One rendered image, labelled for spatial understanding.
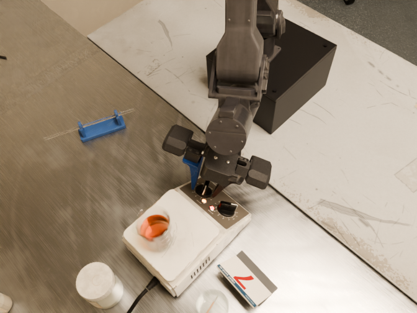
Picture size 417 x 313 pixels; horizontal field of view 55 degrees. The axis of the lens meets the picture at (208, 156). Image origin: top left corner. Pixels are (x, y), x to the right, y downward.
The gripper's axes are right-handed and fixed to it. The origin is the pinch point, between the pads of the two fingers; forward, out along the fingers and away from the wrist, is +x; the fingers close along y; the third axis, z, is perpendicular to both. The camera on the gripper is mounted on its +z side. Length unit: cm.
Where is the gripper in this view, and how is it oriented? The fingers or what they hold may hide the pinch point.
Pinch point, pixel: (208, 178)
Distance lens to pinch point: 71.2
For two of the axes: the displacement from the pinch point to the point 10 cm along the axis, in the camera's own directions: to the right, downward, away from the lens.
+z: -2.0, 5.2, -8.3
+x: -3.1, 7.7, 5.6
